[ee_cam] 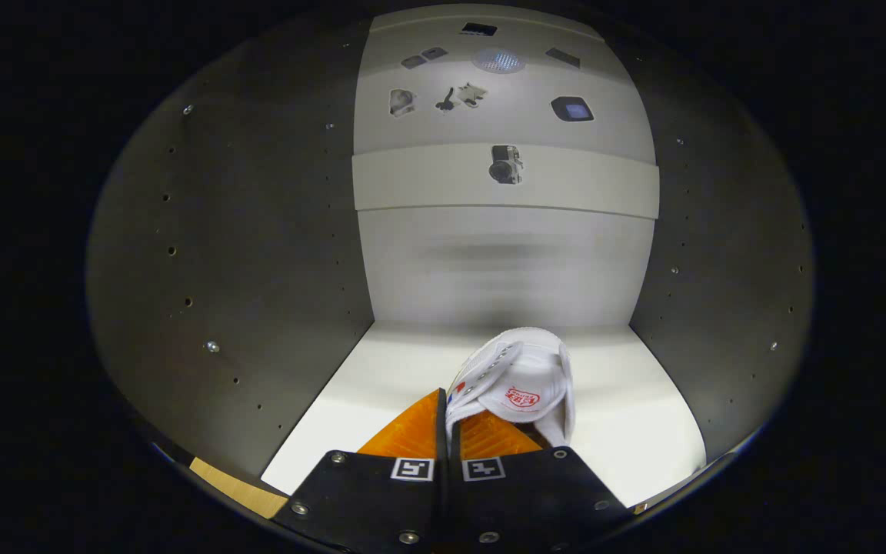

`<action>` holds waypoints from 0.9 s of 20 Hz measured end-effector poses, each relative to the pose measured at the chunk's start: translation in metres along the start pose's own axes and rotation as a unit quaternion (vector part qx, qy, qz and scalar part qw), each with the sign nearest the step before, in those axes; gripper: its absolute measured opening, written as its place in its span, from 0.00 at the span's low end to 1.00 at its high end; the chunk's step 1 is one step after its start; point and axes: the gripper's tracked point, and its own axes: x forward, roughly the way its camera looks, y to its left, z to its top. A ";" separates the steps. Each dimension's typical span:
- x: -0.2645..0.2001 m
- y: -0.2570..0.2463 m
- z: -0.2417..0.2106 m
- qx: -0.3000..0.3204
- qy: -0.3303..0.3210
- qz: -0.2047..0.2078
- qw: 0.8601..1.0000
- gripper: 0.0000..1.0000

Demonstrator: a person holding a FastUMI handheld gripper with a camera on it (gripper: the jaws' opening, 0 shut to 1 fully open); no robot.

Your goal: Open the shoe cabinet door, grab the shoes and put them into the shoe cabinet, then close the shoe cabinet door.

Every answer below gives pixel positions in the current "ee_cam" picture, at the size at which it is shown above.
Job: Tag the dark grey shoe cabinet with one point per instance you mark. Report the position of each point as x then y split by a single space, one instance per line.
243 231

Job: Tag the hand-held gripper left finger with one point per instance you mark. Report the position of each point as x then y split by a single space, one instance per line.
366 500

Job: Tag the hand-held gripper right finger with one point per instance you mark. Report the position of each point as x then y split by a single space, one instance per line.
527 500

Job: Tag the white canvas shoe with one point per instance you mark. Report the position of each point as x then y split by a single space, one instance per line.
524 377

